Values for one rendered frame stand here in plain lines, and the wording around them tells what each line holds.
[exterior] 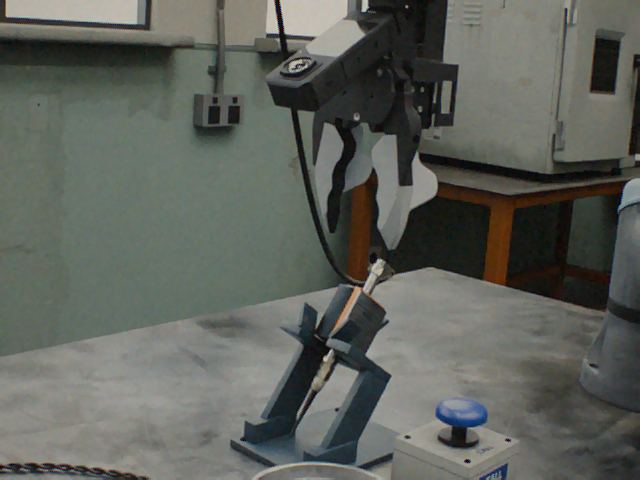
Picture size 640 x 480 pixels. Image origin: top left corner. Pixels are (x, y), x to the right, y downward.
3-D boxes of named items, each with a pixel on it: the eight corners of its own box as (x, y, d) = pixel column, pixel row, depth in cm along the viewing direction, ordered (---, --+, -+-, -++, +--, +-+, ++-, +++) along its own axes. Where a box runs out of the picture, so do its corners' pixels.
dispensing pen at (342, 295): (262, 424, 72) (358, 245, 76) (291, 440, 75) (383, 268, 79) (280, 433, 71) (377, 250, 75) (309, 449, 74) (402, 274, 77)
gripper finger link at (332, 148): (370, 228, 80) (399, 131, 77) (322, 234, 76) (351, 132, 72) (346, 213, 82) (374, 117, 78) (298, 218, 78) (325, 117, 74)
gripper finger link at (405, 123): (428, 183, 69) (415, 70, 69) (415, 184, 68) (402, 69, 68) (382, 189, 73) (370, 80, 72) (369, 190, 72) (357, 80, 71)
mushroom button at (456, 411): (461, 479, 66) (469, 417, 65) (419, 461, 69) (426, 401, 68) (490, 463, 69) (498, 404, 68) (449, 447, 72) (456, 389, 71)
